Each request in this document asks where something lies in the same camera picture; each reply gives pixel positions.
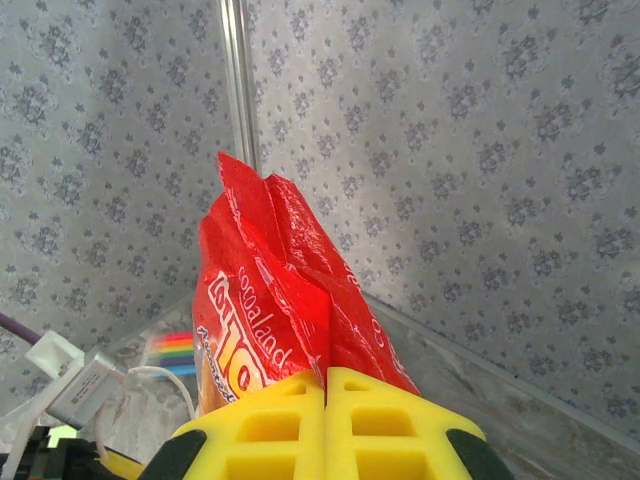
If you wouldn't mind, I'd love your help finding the aluminium frame post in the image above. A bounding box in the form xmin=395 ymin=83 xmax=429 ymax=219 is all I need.
xmin=218 ymin=0 xmax=262 ymax=169

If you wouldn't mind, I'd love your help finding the thin white cable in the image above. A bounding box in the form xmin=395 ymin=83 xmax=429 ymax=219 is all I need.
xmin=93 ymin=365 xmax=200 ymax=460

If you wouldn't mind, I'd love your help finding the aluminium table edge rail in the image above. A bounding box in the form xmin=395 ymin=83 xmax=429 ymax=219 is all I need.
xmin=362 ymin=292 xmax=640 ymax=451

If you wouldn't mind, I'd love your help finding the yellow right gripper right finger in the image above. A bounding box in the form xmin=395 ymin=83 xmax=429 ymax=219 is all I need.
xmin=324 ymin=366 xmax=516 ymax=480

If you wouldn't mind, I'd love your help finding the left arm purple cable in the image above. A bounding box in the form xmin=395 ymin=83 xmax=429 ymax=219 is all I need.
xmin=0 ymin=310 xmax=44 ymax=346

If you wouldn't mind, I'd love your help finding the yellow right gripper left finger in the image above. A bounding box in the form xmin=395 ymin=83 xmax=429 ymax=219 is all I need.
xmin=135 ymin=369 xmax=327 ymax=480

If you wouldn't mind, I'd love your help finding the red Lot 100 gummy bag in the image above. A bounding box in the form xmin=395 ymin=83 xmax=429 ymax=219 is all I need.
xmin=192 ymin=152 xmax=421 ymax=419

